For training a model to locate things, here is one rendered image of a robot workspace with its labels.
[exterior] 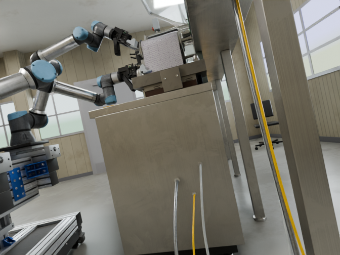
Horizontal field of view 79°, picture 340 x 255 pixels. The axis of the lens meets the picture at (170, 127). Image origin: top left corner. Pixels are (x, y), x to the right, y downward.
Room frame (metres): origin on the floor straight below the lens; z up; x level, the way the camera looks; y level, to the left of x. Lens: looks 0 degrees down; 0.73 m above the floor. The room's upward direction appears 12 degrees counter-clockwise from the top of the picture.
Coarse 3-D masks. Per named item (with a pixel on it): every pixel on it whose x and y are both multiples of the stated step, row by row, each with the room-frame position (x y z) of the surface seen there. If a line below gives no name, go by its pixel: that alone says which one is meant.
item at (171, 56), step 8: (168, 48) 1.28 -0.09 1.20; (176, 48) 1.27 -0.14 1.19; (144, 56) 1.31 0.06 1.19; (152, 56) 1.30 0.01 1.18; (160, 56) 1.29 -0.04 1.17; (168, 56) 1.28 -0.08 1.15; (176, 56) 1.27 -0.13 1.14; (152, 64) 1.30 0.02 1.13; (160, 64) 1.29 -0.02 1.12; (168, 64) 1.28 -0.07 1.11; (176, 64) 1.28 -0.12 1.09
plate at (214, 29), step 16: (192, 0) 0.72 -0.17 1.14; (208, 0) 0.74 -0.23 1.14; (224, 0) 0.76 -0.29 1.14; (240, 0) 0.78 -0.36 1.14; (192, 16) 0.83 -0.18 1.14; (208, 16) 0.86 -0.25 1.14; (224, 16) 0.88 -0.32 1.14; (192, 32) 0.98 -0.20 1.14; (208, 32) 1.02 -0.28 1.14; (224, 32) 1.06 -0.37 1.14; (208, 48) 1.25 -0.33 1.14; (224, 48) 1.31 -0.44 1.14; (208, 64) 1.63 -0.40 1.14; (208, 80) 2.34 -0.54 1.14
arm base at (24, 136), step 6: (12, 132) 1.37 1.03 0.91; (18, 132) 1.38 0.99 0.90; (24, 132) 1.39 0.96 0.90; (30, 132) 1.44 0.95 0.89; (12, 138) 1.37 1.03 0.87; (18, 138) 1.36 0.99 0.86; (24, 138) 1.39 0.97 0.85; (30, 138) 1.41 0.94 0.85; (12, 144) 1.36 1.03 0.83; (18, 144) 1.36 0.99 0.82
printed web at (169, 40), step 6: (162, 36) 1.30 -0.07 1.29; (168, 36) 1.28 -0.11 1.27; (174, 36) 1.27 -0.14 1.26; (144, 42) 1.31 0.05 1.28; (150, 42) 1.30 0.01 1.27; (156, 42) 1.29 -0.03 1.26; (162, 42) 1.29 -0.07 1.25; (168, 42) 1.28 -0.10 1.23; (174, 42) 1.27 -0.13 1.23; (144, 48) 1.31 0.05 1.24; (150, 48) 1.30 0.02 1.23; (156, 48) 1.29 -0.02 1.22; (162, 48) 1.29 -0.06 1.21; (144, 54) 1.31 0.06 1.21
